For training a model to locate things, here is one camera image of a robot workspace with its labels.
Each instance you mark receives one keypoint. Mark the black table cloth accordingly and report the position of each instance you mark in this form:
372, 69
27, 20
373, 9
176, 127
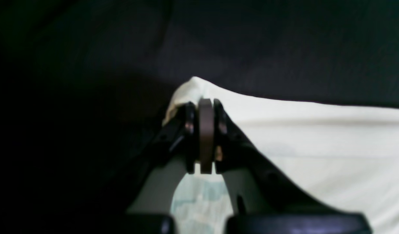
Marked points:
85, 85

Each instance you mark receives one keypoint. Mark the white left gripper fixed right finger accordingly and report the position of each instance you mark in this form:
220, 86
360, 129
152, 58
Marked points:
255, 184

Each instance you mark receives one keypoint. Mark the black left gripper moving left finger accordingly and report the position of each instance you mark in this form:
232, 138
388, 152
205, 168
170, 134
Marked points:
186, 139

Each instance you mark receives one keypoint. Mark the light green T-shirt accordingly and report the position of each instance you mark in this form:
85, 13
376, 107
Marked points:
346, 156

